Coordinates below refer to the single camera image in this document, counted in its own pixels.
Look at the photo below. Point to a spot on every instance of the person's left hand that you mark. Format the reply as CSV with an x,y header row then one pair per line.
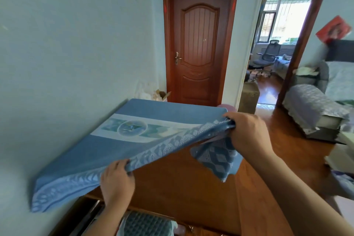
x,y
117,186

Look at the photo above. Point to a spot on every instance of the purple cylindrical stool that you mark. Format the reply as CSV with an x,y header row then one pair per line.
x,y
228,107

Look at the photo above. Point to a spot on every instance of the red diamond paper poster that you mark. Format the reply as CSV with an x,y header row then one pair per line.
x,y
333,29

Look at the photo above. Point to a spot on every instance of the grey side stool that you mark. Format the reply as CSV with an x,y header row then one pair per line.
x,y
304,80

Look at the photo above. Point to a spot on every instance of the grey pillow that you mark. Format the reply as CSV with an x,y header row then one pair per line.
x,y
340,50

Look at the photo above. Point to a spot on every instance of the black silver flat panels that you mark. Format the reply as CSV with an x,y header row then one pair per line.
x,y
80,216

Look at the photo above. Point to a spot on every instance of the grey office chair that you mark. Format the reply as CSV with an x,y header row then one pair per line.
x,y
267,56

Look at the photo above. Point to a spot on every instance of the red brown doorway frame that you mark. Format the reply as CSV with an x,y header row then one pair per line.
x,y
301,36

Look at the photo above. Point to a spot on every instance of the person's right hand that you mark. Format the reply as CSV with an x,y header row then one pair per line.
x,y
251,136

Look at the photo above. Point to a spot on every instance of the olive brown perforated box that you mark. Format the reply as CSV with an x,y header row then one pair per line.
x,y
249,97

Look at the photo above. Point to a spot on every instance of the barred bright window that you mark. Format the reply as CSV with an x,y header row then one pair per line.
x,y
287,14

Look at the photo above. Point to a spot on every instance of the person's right forearm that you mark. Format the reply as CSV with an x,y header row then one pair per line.
x,y
293,202

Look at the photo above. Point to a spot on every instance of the cream marble table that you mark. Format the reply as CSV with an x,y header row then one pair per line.
x,y
343,158

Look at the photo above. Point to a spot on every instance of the open cardboard box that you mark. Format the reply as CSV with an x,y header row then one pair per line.
x,y
161,95

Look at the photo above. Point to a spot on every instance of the clear plastic bag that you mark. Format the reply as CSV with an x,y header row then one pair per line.
x,y
145,92

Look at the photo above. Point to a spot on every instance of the purple quilted sofa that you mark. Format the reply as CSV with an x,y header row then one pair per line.
x,y
309,103

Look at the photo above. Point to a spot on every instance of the blue covered bed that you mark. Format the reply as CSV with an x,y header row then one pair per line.
x,y
283,65

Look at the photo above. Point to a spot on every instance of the dark brown wooden door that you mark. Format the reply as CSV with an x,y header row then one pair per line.
x,y
199,50

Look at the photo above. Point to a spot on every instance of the blue patterned cloth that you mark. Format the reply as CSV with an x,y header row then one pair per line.
x,y
96,147

